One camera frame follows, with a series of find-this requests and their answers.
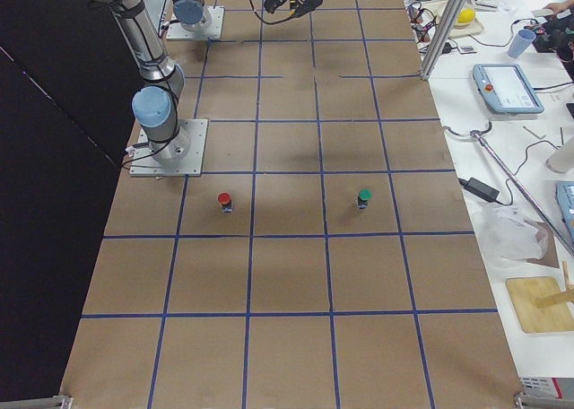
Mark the green push button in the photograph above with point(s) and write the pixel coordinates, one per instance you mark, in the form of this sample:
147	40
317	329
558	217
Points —
363	198

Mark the red push button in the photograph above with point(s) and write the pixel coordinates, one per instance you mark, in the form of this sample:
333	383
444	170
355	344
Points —
225	201

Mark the yellow lemon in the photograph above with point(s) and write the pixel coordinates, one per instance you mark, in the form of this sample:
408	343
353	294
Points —
465	17

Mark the metal rod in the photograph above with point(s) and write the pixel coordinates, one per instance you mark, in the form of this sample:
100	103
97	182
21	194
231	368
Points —
479	136

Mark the teach pendant tablet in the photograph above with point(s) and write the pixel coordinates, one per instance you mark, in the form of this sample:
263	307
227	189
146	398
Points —
505	89

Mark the blue plastic cup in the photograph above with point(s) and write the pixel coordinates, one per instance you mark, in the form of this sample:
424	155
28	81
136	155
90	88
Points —
522	40

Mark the black power adapter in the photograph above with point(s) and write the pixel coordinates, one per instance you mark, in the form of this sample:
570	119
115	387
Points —
481	190

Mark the clear plastic bag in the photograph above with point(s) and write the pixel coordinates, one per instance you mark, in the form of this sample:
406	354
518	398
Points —
505	232

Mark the wooden board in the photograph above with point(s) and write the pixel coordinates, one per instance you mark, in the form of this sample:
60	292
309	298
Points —
540	304

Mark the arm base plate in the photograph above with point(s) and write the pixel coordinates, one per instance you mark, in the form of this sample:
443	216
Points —
175	32
183	156

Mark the aluminium frame post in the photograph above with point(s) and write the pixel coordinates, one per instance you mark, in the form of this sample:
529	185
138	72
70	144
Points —
434	50

